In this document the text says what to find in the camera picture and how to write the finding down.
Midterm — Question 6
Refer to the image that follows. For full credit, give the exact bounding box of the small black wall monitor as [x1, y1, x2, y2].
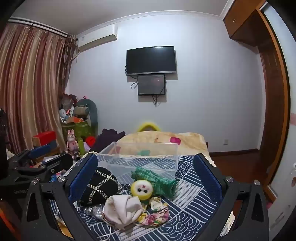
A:
[137, 74, 166, 96]

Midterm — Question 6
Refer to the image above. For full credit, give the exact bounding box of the red box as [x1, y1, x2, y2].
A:
[32, 131, 57, 147]

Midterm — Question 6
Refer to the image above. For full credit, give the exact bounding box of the white door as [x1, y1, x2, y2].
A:
[261, 2, 296, 241]

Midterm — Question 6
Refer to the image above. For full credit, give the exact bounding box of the yellow-faced doll with floral dress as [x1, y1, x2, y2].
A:
[130, 179, 171, 227]

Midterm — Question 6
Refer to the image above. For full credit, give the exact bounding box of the wall-mounted black television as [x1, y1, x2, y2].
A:
[126, 45, 177, 76]

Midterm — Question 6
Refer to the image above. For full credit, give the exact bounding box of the black studded purse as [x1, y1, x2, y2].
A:
[81, 167, 119, 205]

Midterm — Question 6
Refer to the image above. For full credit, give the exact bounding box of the yellow plush ring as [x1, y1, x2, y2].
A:
[138, 122, 161, 133]

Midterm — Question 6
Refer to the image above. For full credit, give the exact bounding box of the black monitor cable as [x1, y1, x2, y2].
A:
[151, 94, 167, 108]

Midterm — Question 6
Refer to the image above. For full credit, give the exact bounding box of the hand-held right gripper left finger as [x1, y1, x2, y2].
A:
[20, 153, 99, 241]

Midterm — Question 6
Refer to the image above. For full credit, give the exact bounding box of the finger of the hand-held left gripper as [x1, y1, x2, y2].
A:
[17, 152, 74, 177]
[8, 144, 51, 168]

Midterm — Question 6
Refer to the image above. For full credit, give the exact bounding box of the white air conditioner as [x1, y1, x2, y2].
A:
[75, 24, 118, 53]

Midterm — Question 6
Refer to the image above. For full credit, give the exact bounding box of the dark purple cloth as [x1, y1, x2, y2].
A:
[91, 128, 126, 154]

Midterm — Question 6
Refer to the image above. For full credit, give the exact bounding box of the clear plastic storage box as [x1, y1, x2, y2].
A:
[97, 142, 179, 181]

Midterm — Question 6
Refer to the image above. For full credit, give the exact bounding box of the curtain rail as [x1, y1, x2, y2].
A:
[7, 18, 70, 37]

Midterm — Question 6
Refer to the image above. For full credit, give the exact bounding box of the wooden overhead cabinet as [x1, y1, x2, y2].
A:
[223, 0, 271, 47]

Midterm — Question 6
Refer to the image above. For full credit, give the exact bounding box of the green storage box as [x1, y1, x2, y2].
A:
[61, 120, 93, 141]

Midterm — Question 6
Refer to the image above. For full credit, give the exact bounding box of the wooden door frame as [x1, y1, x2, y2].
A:
[256, 9, 291, 202]

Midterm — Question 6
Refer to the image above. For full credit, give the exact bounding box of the green knit cloth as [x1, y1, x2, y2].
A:
[131, 167, 177, 199]

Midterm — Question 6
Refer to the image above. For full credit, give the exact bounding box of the striped brown curtain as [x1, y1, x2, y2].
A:
[0, 22, 77, 154]

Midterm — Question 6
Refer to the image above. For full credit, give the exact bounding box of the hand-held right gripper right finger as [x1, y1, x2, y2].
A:
[193, 153, 270, 241]

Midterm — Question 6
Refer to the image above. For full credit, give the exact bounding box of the pink rabbit toy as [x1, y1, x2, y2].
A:
[66, 129, 80, 158]

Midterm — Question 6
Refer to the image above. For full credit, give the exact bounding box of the beige cloth hat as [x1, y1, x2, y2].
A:
[103, 194, 145, 230]

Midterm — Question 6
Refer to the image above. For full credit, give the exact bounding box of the clear plastic wrapper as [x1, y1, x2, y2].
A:
[84, 205, 105, 219]

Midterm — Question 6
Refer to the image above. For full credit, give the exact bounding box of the yellow fleece blanket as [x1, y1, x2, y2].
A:
[116, 131, 216, 168]

